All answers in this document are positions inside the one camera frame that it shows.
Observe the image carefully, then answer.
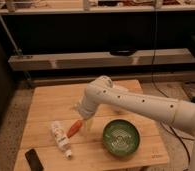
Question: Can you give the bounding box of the upper shelf board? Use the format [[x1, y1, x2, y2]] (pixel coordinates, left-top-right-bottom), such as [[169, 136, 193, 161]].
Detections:
[[0, 0, 195, 15]]

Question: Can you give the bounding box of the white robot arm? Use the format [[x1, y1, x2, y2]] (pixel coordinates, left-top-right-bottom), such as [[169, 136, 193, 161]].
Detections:
[[78, 76, 195, 171]]

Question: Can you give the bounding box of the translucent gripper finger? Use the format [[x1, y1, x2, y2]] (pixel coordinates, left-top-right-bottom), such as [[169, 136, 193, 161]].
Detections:
[[86, 118, 93, 130]]

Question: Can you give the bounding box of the black cable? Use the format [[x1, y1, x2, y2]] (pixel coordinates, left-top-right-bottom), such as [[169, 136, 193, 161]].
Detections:
[[150, 0, 192, 164]]

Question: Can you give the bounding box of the black round object on shelf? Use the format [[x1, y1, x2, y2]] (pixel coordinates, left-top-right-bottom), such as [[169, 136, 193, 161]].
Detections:
[[109, 50, 136, 56]]

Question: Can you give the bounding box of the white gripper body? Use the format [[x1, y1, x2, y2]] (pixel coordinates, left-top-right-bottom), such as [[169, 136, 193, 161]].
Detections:
[[77, 96, 97, 120]]

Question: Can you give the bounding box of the black phone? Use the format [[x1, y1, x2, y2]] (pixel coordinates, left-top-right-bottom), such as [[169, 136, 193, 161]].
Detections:
[[25, 149, 44, 171]]

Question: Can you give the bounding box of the wooden low shelf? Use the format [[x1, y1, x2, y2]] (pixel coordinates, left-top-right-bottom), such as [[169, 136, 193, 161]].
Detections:
[[8, 48, 195, 71]]

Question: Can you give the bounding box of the metal stand pole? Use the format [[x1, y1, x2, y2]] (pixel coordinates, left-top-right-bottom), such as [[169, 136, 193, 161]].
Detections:
[[0, 14, 33, 88]]

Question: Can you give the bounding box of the orange carrot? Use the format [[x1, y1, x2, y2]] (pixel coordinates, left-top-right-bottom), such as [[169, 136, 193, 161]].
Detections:
[[67, 120, 83, 138]]

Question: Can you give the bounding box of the green bowl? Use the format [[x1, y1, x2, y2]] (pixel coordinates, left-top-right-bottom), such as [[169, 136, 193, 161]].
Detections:
[[102, 119, 140, 157]]

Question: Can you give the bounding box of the white plastic bottle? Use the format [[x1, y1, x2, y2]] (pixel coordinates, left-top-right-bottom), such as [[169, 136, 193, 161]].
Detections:
[[51, 121, 72, 159]]

